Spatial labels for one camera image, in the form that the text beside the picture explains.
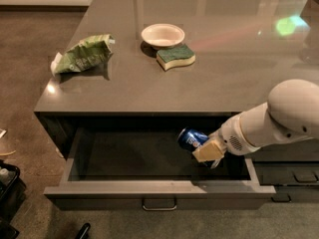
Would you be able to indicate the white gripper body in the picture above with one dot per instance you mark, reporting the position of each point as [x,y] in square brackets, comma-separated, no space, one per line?
[228,133]

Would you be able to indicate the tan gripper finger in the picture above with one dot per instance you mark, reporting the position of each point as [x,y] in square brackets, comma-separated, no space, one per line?
[210,151]

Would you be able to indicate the blue pepsi can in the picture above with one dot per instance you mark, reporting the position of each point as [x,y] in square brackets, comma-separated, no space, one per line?
[191,139]

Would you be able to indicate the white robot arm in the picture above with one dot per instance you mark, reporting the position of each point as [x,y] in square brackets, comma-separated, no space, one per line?
[290,114]

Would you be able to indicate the open grey top drawer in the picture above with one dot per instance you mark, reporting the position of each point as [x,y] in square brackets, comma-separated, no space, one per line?
[118,169]

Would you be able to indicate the closed lower right drawers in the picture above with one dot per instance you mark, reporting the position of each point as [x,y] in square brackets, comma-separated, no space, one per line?
[292,169]

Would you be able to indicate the green yellow sponge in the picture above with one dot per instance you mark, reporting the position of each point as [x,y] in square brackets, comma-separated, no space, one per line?
[178,56]

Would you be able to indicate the grey counter cabinet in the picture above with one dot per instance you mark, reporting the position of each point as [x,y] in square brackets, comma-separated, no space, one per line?
[143,68]

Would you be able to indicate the white ceramic bowl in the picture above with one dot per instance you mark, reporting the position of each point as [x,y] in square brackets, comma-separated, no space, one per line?
[162,35]

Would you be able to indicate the black object on floor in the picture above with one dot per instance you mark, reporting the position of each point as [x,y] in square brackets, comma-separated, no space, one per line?
[84,231]

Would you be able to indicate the green chip bag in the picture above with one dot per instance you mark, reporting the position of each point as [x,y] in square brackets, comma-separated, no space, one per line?
[87,54]

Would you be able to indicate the black bin with bottle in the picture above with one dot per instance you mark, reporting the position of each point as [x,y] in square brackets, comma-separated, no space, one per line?
[12,195]

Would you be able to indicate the tan object at left edge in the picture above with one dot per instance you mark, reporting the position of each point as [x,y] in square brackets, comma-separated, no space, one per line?
[6,147]

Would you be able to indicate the metal drawer handle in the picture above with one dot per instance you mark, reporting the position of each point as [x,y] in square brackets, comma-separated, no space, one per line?
[163,204]

